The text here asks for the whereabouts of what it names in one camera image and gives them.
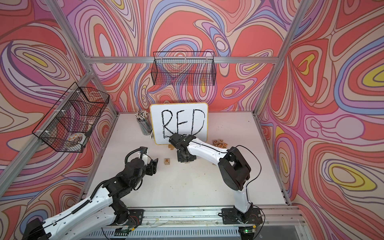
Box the black wire basket wall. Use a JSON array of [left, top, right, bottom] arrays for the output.
[[151, 51, 217, 87], [32, 83, 110, 153]]

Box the black wire basket back wall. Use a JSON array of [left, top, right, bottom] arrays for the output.
[[151, 51, 217, 87]]

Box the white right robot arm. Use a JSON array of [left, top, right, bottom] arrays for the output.
[[169, 133, 263, 226]]

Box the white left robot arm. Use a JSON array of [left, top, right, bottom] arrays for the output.
[[23, 147, 158, 240]]

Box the black wire basket left wall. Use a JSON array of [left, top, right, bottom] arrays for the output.
[[32, 83, 110, 153]]

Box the round item in basket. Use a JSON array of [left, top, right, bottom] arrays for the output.
[[66, 133, 86, 148]]

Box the whiteboard with RED text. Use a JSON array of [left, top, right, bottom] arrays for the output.
[[150, 103, 209, 145]]

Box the cup of pencils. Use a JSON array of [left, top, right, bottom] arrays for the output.
[[135, 110, 153, 136]]

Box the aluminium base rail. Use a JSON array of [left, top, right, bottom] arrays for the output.
[[58, 205, 310, 240]]

